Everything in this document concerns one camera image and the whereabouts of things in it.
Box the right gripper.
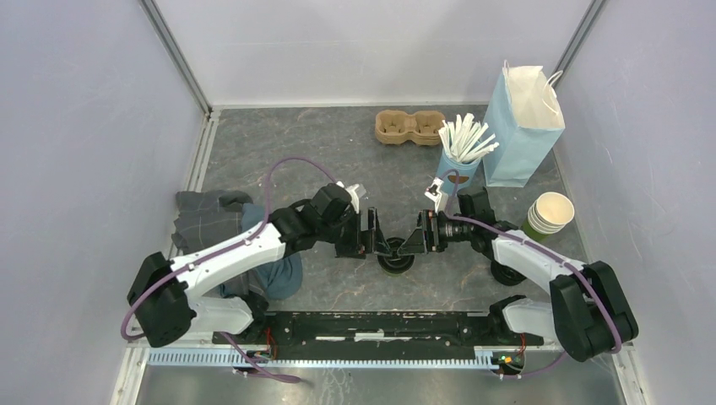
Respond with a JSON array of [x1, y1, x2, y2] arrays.
[[397, 209, 473, 256]]

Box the brown cardboard cup carrier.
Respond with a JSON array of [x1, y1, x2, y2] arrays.
[[375, 110, 445, 146]]

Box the blue cloth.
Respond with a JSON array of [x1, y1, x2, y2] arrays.
[[218, 202, 303, 300]]

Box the grey checked cloth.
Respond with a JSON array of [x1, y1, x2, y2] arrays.
[[171, 190, 254, 255]]

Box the light blue paper bag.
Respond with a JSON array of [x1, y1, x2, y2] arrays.
[[482, 62, 566, 187]]

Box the stack of black lids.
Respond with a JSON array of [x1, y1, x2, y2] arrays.
[[490, 262, 526, 287]]

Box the stack of green paper cups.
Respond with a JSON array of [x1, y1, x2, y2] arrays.
[[520, 192, 575, 241]]

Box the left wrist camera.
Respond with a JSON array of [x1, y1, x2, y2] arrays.
[[337, 181, 366, 213]]

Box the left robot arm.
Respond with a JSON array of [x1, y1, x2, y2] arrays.
[[127, 182, 395, 348]]

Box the black plastic cup lid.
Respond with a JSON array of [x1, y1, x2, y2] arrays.
[[377, 237, 415, 276]]

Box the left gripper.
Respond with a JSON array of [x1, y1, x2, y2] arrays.
[[317, 207, 391, 260]]

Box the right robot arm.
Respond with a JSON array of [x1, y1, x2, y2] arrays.
[[392, 186, 640, 362]]

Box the blue straw holder cup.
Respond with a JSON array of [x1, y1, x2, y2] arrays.
[[436, 149, 480, 194]]

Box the white wrapped straws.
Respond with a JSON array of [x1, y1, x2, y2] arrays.
[[438, 113, 500, 165]]

